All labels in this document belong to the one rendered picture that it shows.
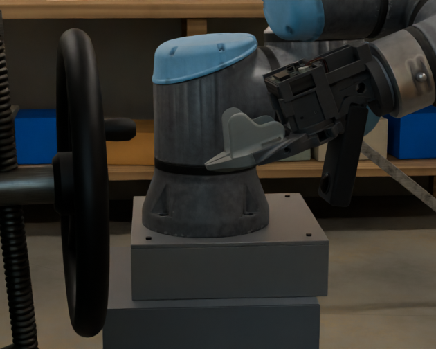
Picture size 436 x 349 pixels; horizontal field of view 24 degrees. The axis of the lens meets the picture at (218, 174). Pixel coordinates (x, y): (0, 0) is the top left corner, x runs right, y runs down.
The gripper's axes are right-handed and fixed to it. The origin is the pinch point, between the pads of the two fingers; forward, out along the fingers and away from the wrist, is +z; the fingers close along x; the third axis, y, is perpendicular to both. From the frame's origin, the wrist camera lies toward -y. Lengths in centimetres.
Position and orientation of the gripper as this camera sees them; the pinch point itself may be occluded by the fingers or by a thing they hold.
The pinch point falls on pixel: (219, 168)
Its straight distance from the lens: 110.2
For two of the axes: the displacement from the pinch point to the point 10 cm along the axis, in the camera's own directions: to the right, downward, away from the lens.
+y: -3.4, -9.0, -2.8
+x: 2.0, 2.2, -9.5
